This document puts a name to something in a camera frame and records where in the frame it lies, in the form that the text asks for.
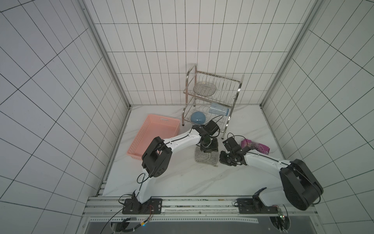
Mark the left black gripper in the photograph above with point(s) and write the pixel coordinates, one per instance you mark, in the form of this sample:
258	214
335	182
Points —
215	147

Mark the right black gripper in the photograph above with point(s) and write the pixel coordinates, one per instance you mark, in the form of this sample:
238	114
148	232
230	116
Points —
225	158

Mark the grey striped dishcloth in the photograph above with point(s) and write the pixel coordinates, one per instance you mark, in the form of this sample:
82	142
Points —
209	158

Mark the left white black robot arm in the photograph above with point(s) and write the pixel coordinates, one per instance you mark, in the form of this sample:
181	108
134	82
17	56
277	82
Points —
156	159

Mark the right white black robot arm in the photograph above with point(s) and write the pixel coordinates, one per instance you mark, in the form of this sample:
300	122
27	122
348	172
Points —
297	186

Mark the purple snack packet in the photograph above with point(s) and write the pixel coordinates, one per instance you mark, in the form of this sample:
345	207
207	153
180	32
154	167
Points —
252	145

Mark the blue bowl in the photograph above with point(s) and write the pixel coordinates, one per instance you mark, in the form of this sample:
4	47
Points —
198	118

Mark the clear blue plastic container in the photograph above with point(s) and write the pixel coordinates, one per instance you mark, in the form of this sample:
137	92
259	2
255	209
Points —
218	109

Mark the steel two-tier dish rack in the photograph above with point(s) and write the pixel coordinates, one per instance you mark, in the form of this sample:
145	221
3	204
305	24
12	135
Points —
227	93

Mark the round metal strainer plate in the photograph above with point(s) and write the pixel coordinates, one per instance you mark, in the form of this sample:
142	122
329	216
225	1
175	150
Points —
205	89

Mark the pink plastic basket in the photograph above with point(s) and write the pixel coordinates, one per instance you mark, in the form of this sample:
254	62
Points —
153	126

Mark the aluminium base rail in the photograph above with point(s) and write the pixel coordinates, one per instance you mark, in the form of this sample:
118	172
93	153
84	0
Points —
227	208

